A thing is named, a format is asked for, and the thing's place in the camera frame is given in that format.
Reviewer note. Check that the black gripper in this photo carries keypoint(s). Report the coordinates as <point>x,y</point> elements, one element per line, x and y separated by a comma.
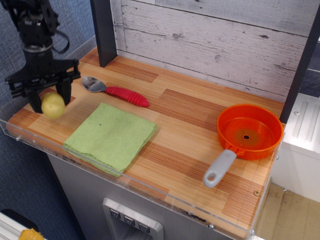
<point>41,71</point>

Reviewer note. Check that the yellow potato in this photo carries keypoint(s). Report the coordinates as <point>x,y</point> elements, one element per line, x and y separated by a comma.
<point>52,105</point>

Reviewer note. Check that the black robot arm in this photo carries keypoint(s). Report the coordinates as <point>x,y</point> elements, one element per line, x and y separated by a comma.
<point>37,23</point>

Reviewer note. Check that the green cloth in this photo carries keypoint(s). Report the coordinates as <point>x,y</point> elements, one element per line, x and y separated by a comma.
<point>110,139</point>

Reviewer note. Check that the clear acrylic table guard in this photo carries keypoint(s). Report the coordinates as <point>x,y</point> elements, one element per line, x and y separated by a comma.
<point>171,166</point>

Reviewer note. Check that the grey cabinet with dispenser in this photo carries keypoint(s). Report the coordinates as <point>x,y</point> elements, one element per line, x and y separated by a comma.
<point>106,210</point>

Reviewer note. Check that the yellow black object bottom left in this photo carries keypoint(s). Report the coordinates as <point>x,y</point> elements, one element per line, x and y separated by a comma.
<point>14,226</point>

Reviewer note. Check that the white side cabinet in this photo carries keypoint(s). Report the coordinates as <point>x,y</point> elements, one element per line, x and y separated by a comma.
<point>297,167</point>

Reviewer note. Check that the red handled metal spoon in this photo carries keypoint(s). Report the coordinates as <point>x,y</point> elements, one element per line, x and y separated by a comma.
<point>94,85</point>

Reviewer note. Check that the orange pot grey handle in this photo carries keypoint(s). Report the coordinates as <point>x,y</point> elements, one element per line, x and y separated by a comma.
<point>245,131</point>

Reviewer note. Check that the dark right vertical post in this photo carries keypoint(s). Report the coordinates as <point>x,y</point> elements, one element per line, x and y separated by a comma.
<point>304,62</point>

